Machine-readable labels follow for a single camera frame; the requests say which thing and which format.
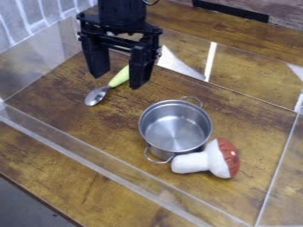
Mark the small steel pot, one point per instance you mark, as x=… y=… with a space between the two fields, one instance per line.
x=175 y=127

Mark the plush red white mushroom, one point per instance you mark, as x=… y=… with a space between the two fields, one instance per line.
x=219 y=158

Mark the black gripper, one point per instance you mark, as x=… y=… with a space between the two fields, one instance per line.
x=119 y=27

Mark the black bar in background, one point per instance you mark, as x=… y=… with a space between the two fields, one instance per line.
x=246 y=14

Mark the green handled metal spoon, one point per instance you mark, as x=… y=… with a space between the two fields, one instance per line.
x=98 y=94

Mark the clear acrylic enclosure wall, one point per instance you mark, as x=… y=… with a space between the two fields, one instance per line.
x=76 y=155

